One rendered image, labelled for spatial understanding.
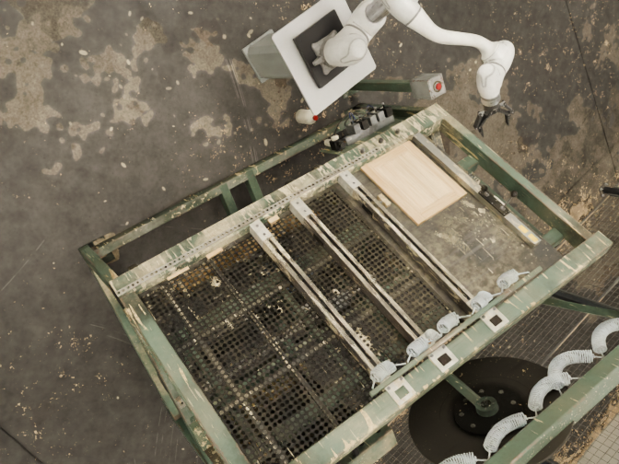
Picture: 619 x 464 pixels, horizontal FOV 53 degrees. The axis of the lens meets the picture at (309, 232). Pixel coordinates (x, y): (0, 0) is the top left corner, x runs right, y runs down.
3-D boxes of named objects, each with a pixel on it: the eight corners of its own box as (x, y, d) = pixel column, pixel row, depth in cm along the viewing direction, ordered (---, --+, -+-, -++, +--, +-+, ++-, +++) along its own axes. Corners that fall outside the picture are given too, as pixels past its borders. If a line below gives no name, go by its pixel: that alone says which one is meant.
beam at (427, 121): (432, 115, 394) (436, 102, 386) (446, 126, 389) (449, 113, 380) (111, 293, 312) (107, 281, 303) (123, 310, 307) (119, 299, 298)
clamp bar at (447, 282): (348, 176, 354) (353, 147, 335) (502, 330, 302) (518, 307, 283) (334, 184, 351) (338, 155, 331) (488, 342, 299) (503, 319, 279)
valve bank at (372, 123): (376, 97, 391) (400, 98, 371) (381, 118, 397) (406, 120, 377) (311, 130, 372) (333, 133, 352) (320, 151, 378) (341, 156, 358)
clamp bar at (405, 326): (301, 203, 342) (302, 174, 322) (453, 369, 290) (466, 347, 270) (286, 211, 338) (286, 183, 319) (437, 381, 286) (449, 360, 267)
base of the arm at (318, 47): (305, 48, 335) (310, 48, 331) (334, 29, 343) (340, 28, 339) (319, 79, 344) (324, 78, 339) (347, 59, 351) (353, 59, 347)
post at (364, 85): (350, 79, 445) (419, 79, 383) (353, 87, 448) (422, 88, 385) (344, 82, 443) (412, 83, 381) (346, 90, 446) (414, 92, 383)
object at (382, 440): (296, 352, 353) (389, 421, 282) (304, 372, 359) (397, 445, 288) (188, 424, 327) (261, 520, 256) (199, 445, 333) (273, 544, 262)
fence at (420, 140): (417, 136, 375) (419, 132, 372) (538, 244, 333) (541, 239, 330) (412, 140, 373) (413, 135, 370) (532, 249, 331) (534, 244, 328)
